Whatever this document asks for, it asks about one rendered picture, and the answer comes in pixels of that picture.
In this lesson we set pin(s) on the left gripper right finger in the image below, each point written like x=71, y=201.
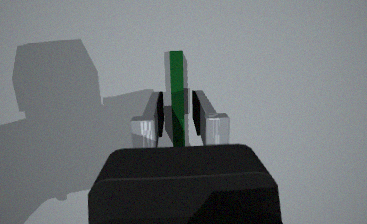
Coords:
x=212, y=126

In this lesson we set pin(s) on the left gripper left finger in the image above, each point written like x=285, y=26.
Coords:
x=146, y=129

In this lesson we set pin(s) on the green rod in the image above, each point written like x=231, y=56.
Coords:
x=177, y=97

